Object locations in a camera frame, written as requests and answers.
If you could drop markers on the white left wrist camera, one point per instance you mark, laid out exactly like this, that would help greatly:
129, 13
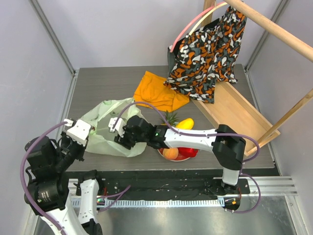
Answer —
78, 131

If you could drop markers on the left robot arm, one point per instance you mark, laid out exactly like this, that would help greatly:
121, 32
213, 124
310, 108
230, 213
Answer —
48, 186

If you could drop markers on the pink and cream hanger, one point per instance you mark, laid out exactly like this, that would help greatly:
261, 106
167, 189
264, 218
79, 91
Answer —
197, 21

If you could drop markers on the white cable duct strip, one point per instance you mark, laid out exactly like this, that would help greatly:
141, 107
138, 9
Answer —
160, 204

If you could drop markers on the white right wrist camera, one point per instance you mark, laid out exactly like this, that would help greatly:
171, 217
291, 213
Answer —
117, 125

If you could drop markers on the green avocado plastic bag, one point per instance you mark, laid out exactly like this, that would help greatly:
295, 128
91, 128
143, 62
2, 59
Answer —
107, 119

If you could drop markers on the wooden rack frame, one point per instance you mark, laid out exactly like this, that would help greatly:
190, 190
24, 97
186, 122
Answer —
232, 109

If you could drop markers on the red fake apple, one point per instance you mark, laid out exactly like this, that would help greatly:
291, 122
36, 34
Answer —
188, 152

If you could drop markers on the patterned camouflage cloth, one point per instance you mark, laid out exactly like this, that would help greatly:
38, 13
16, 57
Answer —
206, 56

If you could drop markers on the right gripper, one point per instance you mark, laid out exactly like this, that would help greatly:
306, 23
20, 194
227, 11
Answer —
125, 138

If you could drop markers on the yellow fake mango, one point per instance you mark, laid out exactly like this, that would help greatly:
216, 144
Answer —
186, 124

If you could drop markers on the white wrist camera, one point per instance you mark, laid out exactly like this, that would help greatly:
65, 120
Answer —
78, 131
117, 125

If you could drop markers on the red floral plate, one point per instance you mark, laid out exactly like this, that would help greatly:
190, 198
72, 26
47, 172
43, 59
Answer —
178, 159

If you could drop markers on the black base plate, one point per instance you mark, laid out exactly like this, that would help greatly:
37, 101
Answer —
164, 185

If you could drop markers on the fake peach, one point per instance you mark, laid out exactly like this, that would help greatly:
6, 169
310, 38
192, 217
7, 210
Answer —
170, 153

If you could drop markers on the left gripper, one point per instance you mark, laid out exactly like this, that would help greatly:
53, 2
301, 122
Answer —
79, 154

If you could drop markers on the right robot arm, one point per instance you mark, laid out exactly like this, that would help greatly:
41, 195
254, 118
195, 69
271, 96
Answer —
226, 145

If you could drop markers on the orange cloth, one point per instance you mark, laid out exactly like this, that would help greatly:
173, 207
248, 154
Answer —
152, 90

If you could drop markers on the fake pineapple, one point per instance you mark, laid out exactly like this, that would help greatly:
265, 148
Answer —
171, 118

